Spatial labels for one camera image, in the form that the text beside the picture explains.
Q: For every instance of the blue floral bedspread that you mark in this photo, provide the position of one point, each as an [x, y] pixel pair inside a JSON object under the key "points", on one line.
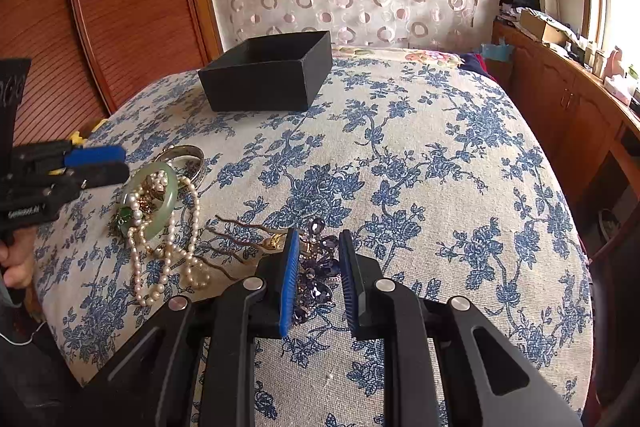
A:
{"points": [[410, 167]]}

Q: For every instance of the person's left hand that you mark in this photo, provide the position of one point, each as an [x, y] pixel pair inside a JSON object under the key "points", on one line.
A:
{"points": [[17, 259]]}

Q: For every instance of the floral pillow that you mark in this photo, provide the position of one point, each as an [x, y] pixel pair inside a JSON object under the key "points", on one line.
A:
{"points": [[395, 55]]}

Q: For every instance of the green jade bangle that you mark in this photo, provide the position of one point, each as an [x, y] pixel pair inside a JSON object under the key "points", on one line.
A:
{"points": [[169, 202]]}

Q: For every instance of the open brown cardboard box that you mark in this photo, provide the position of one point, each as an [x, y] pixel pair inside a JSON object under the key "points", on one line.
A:
{"points": [[542, 27]]}

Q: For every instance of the yellow object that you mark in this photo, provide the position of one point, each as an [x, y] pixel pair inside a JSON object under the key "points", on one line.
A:
{"points": [[87, 134]]}

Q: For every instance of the white tissue box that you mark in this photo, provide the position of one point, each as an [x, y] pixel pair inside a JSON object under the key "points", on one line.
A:
{"points": [[617, 89]]}

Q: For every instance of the green gem brooch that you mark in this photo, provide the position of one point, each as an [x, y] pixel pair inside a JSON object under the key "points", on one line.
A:
{"points": [[126, 214]]}

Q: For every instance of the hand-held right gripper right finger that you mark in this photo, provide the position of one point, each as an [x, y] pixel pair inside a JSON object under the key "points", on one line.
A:
{"points": [[348, 283]]}

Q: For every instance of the silver engraved bangle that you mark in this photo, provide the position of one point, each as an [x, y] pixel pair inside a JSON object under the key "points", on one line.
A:
{"points": [[192, 157]]}

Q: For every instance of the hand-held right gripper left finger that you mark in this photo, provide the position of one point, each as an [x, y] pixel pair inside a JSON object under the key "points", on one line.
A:
{"points": [[289, 283]]}

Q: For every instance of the purple rhinestone hair clip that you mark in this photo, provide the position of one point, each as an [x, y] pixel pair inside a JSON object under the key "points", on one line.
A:
{"points": [[320, 267]]}

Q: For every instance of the black cardboard box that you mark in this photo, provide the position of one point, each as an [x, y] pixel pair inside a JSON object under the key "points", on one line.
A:
{"points": [[265, 74]]}

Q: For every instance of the pile of dark clothes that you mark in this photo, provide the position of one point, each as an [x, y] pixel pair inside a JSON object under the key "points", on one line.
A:
{"points": [[520, 2]]}

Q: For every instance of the wooden cabinet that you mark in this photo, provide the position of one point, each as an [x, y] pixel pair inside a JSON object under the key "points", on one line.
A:
{"points": [[555, 102]]}

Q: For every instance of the wooden headboard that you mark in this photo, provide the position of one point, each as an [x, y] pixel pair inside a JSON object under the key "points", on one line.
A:
{"points": [[125, 2]]}

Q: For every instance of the bronze hair comb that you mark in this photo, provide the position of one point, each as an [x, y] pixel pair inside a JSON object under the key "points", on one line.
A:
{"points": [[235, 241]]}

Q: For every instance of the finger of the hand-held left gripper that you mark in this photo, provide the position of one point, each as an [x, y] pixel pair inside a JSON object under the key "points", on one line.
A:
{"points": [[105, 174], [97, 155]]}

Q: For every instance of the red and blue cloth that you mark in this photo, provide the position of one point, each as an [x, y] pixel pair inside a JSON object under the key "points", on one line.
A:
{"points": [[475, 64]]}

